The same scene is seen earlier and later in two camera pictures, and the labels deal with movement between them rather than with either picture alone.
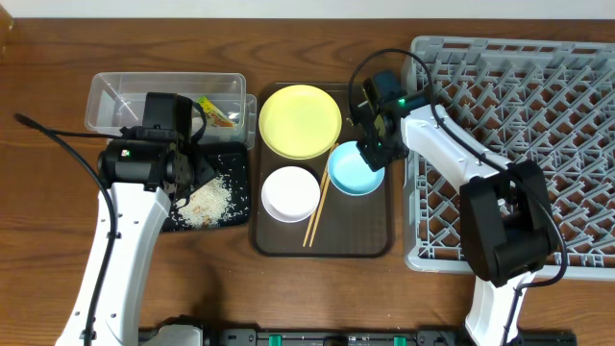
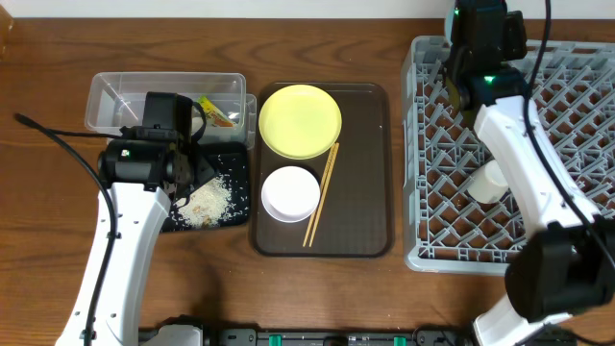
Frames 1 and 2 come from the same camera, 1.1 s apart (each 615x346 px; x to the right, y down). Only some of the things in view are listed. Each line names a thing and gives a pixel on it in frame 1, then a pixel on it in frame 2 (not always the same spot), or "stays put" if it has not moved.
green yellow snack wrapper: [217, 117] stays put
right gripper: [367, 151] -> [506, 62]
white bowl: [290, 194] stays put
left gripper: [190, 169] stays put
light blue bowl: [350, 173] -> [449, 22]
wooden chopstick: [323, 192] stays put
